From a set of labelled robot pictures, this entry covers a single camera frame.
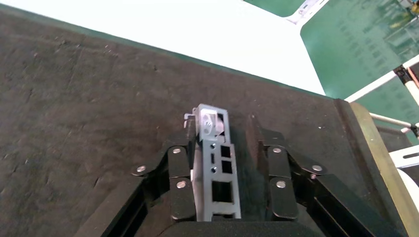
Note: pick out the black felt-lined container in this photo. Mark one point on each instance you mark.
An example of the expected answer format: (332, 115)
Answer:
(82, 98)

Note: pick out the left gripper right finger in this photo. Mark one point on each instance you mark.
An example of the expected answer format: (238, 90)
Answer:
(281, 183)

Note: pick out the white tube trolley black pads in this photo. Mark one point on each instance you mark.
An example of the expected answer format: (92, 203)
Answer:
(386, 119)

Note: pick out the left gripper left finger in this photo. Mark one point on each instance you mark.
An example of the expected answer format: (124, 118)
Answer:
(180, 183)

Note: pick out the grey windowed metal frame part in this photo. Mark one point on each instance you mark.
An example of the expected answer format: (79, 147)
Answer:
(206, 163)

